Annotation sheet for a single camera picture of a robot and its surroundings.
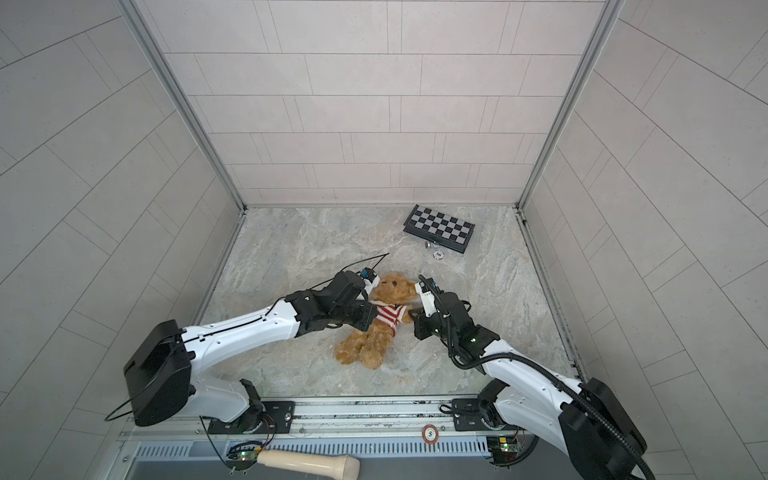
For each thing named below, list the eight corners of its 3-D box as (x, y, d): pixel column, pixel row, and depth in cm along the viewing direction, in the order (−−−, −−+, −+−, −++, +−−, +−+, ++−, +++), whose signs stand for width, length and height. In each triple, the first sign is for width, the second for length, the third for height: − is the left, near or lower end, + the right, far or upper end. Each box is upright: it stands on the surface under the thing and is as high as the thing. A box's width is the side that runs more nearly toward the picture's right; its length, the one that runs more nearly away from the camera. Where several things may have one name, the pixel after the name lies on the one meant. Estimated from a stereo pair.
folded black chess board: (402, 231, 111) (403, 225, 108) (415, 210, 118) (416, 203, 116) (465, 254, 105) (467, 248, 102) (474, 230, 112) (476, 223, 109)
